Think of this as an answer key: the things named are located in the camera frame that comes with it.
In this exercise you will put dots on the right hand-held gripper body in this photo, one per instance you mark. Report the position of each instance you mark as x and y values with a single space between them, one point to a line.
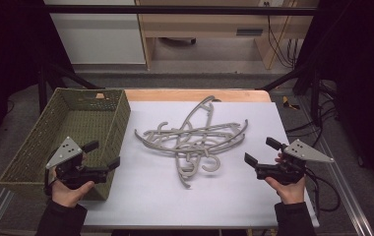
301 152

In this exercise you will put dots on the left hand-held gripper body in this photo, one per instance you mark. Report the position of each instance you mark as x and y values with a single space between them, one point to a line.
65 152

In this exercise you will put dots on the green woven basket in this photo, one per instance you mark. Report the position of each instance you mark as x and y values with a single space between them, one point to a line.
76 118

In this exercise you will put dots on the grey plastic clothes hanger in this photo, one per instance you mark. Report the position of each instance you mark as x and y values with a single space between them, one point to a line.
185 182
213 168
155 142

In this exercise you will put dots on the person's right hand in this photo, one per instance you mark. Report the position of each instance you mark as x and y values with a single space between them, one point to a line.
290 193

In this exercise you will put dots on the person's left hand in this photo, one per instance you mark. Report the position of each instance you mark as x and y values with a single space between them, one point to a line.
68 196

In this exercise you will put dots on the white table mat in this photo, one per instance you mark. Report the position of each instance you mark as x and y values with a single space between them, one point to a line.
247 183

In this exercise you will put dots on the yellow and black tool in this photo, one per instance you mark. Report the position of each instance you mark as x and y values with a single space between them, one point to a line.
287 103

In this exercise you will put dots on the tan paper tag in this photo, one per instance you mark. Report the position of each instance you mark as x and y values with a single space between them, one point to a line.
100 96

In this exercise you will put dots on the dark curtain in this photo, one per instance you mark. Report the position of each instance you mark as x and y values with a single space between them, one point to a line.
365 65
8 49

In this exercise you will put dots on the white cabinet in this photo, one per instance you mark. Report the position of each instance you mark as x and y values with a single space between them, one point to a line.
99 36

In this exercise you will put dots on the light wooden desk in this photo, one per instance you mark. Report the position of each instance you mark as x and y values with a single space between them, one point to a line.
208 24

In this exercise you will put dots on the black frame strut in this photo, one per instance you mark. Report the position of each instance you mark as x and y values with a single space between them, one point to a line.
314 91
42 85

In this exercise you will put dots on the black horizontal frame bar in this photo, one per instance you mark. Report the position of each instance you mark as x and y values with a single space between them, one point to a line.
175 10

